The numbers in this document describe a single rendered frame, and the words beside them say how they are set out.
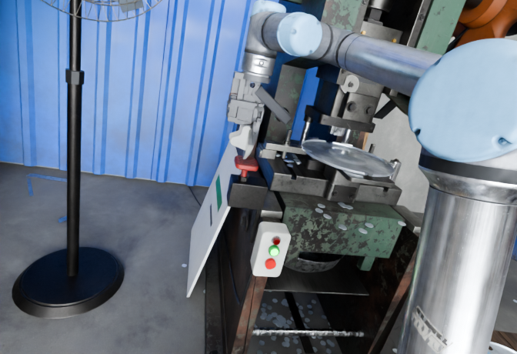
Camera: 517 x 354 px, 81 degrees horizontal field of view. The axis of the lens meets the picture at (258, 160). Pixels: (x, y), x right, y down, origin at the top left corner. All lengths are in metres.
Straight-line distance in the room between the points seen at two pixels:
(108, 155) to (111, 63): 0.61
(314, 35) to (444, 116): 0.34
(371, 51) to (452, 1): 0.48
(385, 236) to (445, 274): 0.67
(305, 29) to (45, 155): 2.09
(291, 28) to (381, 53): 0.17
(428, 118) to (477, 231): 0.12
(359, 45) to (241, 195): 0.45
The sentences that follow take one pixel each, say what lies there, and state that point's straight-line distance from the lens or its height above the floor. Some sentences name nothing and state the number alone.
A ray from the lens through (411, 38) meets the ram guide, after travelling 1.02.
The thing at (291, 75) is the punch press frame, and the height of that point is 0.97.
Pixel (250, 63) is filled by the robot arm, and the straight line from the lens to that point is 0.71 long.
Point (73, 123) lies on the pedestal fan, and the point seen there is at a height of 0.68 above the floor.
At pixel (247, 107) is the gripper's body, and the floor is 0.90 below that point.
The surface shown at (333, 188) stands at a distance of 0.96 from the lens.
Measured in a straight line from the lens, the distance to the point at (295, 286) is 1.14.
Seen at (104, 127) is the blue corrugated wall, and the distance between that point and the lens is 2.24.
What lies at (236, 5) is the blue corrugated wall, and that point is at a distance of 2.10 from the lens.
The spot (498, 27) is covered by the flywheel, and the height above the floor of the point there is 1.25.
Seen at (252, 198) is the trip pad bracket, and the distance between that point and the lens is 0.81.
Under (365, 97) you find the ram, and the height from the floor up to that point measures 0.97.
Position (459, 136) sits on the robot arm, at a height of 0.99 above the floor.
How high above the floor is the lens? 1.03
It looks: 19 degrees down
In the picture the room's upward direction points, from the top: 13 degrees clockwise
